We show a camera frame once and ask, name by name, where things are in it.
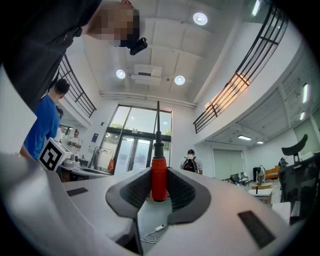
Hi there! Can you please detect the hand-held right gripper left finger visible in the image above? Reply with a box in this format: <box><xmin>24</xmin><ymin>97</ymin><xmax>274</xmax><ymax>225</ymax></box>
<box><xmin>62</xmin><ymin>166</ymin><xmax>154</xmax><ymax>256</ymax></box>

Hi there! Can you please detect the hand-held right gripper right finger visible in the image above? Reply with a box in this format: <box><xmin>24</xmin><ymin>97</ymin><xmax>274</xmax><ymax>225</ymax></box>
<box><xmin>139</xmin><ymin>166</ymin><xmax>297</xmax><ymax>256</ymax></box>

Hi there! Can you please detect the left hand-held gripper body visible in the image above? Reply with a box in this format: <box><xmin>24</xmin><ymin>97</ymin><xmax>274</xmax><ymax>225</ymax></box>
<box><xmin>37</xmin><ymin>136</ymin><xmax>81</xmax><ymax>172</ymax></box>

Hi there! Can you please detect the orange and black screwdriver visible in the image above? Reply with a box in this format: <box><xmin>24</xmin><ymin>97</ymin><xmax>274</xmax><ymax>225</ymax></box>
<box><xmin>151</xmin><ymin>100</ymin><xmax>169</xmax><ymax>202</ymax></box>

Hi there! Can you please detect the white desk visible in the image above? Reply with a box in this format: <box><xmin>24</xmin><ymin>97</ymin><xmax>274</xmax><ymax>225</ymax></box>
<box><xmin>59</xmin><ymin>164</ymin><xmax>113</xmax><ymax>181</ymax></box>

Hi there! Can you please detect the small white table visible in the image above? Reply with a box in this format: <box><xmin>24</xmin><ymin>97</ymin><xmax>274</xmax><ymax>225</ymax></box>
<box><xmin>247</xmin><ymin>187</ymin><xmax>274</xmax><ymax>204</ymax></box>

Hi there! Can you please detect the white roller blind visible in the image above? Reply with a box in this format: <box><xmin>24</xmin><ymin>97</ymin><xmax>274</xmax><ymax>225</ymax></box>
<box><xmin>212</xmin><ymin>148</ymin><xmax>245</xmax><ymax>180</ymax></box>

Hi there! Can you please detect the black backpack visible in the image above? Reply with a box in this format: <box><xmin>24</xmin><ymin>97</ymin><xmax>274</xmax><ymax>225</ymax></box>
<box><xmin>182</xmin><ymin>156</ymin><xmax>198</xmax><ymax>173</ymax></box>

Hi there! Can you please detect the glass entrance door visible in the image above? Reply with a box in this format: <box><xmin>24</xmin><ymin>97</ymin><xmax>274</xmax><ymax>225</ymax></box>
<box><xmin>99</xmin><ymin>104</ymin><xmax>173</xmax><ymax>176</ymax></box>

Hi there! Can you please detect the black balcony railing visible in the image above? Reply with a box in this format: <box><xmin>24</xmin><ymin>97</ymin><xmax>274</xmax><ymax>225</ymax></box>
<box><xmin>192</xmin><ymin>4</ymin><xmax>290</xmax><ymax>135</ymax></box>
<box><xmin>56</xmin><ymin>54</ymin><xmax>98</xmax><ymax>119</ymax></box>

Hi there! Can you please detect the wooden sofa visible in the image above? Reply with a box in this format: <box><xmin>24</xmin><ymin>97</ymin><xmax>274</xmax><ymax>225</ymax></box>
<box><xmin>264</xmin><ymin>165</ymin><xmax>281</xmax><ymax>180</ymax></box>

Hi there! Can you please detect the black office chair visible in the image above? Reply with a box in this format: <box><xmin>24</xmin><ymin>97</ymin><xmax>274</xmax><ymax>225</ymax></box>
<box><xmin>277</xmin><ymin>133</ymin><xmax>320</xmax><ymax>204</ymax></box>

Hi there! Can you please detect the white ceiling pipe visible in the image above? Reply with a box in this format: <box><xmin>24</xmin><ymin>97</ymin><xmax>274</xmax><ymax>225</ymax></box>
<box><xmin>99</xmin><ymin>91</ymin><xmax>197</xmax><ymax>109</ymax></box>

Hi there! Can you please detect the person's black shirt torso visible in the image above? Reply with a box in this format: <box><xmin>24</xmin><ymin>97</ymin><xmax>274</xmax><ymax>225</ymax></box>
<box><xmin>0</xmin><ymin>0</ymin><xmax>103</xmax><ymax>112</ymax></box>

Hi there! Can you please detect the white ceiling air conditioner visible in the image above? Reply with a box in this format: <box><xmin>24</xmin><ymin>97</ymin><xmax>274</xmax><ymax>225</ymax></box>
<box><xmin>130</xmin><ymin>64</ymin><xmax>163</xmax><ymax>87</ymax></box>

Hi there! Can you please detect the person's head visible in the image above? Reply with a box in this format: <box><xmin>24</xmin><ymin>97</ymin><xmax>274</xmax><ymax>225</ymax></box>
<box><xmin>84</xmin><ymin>0</ymin><xmax>146</xmax><ymax>48</ymax></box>

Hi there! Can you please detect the white charging cable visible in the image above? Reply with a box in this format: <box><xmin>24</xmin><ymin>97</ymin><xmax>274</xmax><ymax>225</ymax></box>
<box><xmin>140</xmin><ymin>224</ymin><xmax>168</xmax><ymax>244</ymax></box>

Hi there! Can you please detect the black head-worn camera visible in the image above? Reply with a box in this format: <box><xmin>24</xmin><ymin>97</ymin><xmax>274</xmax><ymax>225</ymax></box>
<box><xmin>126</xmin><ymin>37</ymin><xmax>148</xmax><ymax>56</ymax></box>

